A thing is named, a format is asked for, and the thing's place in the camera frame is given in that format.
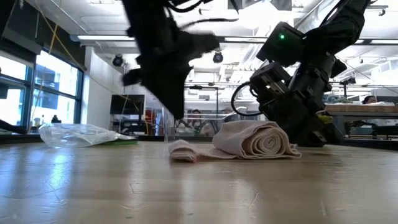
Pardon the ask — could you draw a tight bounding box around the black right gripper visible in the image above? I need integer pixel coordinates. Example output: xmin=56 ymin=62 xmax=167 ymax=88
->
xmin=264 ymin=52 xmax=348 ymax=146

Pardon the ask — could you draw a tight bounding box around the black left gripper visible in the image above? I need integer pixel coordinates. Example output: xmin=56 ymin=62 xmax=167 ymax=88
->
xmin=122 ymin=0 xmax=193 ymax=121

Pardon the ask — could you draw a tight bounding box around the white elastic bandage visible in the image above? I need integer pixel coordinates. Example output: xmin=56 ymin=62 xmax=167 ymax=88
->
xmin=167 ymin=120 xmax=302 ymax=163

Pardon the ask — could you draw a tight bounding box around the clear plastic bag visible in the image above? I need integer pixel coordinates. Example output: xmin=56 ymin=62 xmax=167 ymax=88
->
xmin=39 ymin=123 xmax=137 ymax=149

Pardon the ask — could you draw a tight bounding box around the black monitor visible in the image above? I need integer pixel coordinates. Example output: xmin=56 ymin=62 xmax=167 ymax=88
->
xmin=109 ymin=94 xmax=146 ymax=116

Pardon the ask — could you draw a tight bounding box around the clear plastic container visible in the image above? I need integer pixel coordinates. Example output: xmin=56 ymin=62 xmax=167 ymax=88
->
xmin=161 ymin=105 xmax=249 ymax=142

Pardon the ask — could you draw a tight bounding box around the ceiling light bar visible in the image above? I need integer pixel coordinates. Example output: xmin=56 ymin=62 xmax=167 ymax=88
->
xmin=70 ymin=34 xmax=136 ymax=43

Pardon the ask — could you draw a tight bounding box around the blue-framed window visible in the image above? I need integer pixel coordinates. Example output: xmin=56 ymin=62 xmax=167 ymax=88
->
xmin=0 ymin=49 xmax=84 ymax=133

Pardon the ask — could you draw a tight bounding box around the grey metal-frame table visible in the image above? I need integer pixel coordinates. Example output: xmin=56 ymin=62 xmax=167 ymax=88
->
xmin=323 ymin=103 xmax=398 ymax=139

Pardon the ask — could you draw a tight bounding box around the black gantry frame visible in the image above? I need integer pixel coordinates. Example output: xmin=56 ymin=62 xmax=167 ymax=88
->
xmin=340 ymin=76 xmax=357 ymax=99
xmin=186 ymin=84 xmax=220 ymax=119

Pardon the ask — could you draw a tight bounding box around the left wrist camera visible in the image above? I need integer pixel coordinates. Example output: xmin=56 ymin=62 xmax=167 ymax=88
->
xmin=183 ymin=32 xmax=220 ymax=62

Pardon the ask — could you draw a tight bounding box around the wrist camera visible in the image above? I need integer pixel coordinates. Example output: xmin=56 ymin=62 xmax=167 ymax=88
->
xmin=249 ymin=62 xmax=292 ymax=102
xmin=183 ymin=32 xmax=220 ymax=62

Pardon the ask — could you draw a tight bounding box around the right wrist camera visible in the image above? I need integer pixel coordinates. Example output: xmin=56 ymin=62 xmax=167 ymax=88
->
xmin=249 ymin=62 xmax=292 ymax=102

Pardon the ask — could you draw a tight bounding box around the black looped cable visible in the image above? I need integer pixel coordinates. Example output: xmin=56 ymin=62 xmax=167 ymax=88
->
xmin=230 ymin=81 xmax=265 ymax=118
xmin=166 ymin=0 xmax=240 ymax=30

